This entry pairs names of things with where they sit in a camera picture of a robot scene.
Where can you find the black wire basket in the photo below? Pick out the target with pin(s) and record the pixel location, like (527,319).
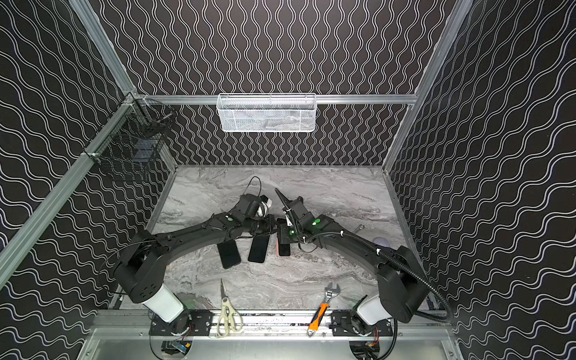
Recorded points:
(133,149)

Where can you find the black smartphone green case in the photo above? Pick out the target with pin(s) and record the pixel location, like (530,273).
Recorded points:
(258,249)

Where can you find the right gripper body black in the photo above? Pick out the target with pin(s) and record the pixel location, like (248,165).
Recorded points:
(292,208)

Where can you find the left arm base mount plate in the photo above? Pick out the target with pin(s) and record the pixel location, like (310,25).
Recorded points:
(188,323)

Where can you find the white wire mesh basket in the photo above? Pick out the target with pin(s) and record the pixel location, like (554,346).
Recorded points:
(267,113)

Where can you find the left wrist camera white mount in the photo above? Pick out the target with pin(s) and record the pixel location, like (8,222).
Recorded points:
(264,206)

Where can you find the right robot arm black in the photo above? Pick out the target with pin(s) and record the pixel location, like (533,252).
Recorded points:
(402,283)

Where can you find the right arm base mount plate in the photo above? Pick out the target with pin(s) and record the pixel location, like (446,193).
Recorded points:
(345,323)

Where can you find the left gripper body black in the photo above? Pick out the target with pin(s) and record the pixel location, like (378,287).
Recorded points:
(264,225)

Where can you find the orange handled adjustable wrench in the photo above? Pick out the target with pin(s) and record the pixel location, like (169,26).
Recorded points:
(331,291)

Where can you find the phone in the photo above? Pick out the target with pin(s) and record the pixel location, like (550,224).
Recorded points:
(283,250)

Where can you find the beige handled scissors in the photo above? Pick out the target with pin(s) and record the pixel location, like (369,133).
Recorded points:
(230,320)

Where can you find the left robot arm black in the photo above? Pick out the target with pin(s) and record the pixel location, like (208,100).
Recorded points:
(141,266)

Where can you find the purple round object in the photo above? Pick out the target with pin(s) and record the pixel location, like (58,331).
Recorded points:
(381,242)

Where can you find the black smartphone left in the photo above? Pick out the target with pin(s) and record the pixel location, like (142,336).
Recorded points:
(229,254)

